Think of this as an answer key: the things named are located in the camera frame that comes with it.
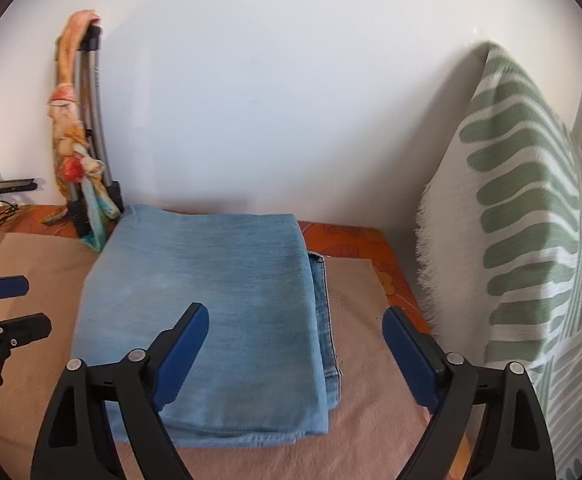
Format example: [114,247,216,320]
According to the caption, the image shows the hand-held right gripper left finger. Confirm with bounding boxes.
[30,302,210,480]

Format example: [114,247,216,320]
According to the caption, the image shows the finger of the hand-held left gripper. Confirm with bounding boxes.
[0,268,29,306]
[0,312,52,356]

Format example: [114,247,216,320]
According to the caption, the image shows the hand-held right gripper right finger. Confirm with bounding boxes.
[382,306,558,480]

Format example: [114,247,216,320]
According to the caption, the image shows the light blue denim pants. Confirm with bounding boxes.
[72,204,343,448]

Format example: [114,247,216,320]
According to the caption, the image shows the beige blanket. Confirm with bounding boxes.
[0,232,472,480]

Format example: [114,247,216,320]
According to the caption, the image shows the black phone holder stand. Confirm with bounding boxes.
[0,178,38,263]

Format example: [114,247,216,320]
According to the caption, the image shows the colourful floral scarf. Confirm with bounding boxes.
[41,9,122,253]

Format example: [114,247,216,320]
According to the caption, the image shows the green striped white pillow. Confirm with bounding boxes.
[415,41,582,480]

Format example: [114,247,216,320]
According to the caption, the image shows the folded metal tube frame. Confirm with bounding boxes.
[68,22,124,238]

